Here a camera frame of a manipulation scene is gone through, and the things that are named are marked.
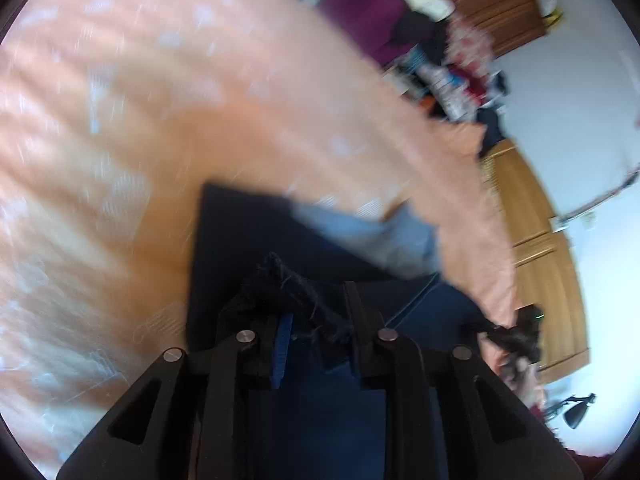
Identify navy shorts with blue waistband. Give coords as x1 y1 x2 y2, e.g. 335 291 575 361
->
186 181 501 480

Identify maroon jacket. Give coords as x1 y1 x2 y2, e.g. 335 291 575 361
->
317 0 453 66

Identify bed with orange printed sheet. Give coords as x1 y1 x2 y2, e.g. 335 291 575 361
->
0 0 518 476

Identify person's left hand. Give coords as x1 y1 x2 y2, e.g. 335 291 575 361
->
497 345 543 406

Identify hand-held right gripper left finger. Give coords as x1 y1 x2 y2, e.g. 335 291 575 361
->
56 312 296 480

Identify pile of mixed clothes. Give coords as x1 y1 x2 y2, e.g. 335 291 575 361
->
385 17 510 123

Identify wooden wardrobe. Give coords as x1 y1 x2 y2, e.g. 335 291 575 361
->
425 0 548 58

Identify black garment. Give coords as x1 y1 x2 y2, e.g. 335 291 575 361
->
391 10 451 61

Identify black desk lamp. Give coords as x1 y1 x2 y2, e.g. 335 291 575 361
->
545 392 598 431

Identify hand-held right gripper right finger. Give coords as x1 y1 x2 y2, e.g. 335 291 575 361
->
343 281 585 480

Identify wooden headboard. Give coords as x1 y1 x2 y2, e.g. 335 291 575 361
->
480 137 592 386

